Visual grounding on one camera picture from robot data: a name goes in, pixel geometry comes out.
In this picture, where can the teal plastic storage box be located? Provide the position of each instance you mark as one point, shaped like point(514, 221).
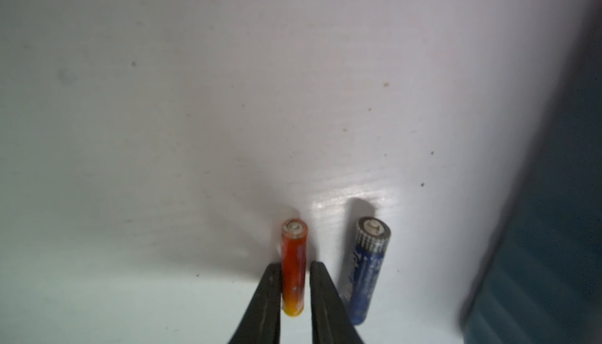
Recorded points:
point(540, 279)

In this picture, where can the red orange battery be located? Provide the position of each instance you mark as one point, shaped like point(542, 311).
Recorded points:
point(294, 264)

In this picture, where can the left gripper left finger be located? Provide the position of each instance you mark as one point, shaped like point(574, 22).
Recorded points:
point(261, 323)

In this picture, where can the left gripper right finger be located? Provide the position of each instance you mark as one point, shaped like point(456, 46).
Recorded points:
point(330, 322)

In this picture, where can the dark blue battery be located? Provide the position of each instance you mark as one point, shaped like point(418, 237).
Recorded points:
point(372, 237)

